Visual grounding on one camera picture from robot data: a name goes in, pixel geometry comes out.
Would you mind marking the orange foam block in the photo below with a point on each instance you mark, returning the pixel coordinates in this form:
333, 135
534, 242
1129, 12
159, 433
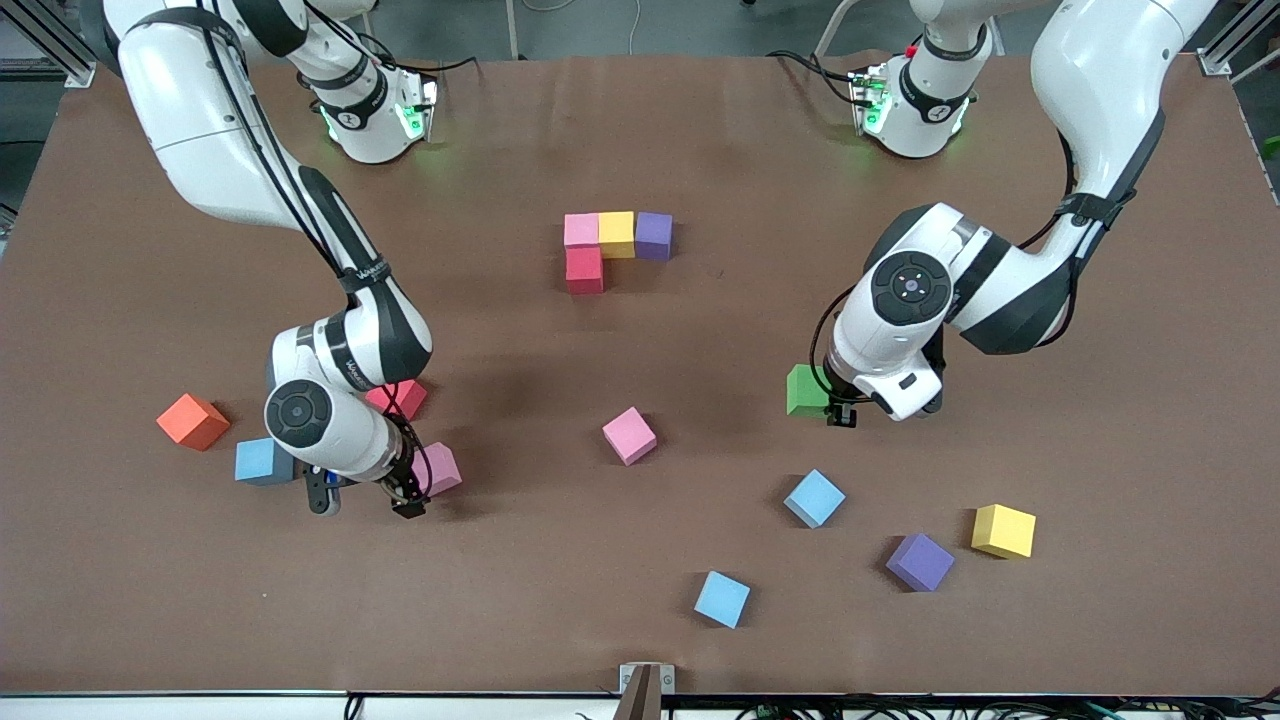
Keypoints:
193, 421

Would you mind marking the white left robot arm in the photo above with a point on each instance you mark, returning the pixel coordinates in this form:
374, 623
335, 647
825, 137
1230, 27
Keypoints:
1100, 80

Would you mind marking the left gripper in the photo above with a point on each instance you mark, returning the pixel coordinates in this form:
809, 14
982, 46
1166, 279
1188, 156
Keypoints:
840, 413

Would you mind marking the metal table bracket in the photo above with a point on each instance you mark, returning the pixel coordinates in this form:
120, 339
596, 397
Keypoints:
647, 690

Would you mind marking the pink foam block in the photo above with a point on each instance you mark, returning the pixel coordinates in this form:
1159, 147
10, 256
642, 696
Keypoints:
582, 230
446, 470
629, 436

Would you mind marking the purple foam block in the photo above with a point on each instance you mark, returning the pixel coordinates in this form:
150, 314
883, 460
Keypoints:
653, 236
919, 562

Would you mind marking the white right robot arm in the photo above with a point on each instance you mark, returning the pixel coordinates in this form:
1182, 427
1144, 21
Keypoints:
200, 120

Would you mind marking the aluminium frame profile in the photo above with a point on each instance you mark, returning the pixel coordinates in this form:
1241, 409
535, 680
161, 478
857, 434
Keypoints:
72, 68
1235, 45

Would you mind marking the brown table cover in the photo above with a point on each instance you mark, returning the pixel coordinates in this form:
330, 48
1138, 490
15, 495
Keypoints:
640, 130

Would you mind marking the green foam block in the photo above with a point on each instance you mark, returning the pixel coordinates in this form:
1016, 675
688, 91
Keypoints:
805, 392

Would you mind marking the thin metal pole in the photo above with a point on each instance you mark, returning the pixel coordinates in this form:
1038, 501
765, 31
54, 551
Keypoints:
512, 30

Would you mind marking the blue foam block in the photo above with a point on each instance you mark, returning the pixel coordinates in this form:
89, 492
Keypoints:
254, 462
722, 600
814, 498

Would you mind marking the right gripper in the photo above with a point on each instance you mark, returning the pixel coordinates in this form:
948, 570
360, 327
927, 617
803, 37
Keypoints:
404, 492

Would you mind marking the small green object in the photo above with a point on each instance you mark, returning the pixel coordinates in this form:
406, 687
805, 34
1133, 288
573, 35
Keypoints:
1272, 148

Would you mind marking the yellow foam block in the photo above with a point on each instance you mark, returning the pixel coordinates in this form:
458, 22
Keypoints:
616, 235
1003, 531

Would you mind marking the red foam block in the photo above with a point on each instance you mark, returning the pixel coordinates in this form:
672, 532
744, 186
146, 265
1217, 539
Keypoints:
585, 270
411, 400

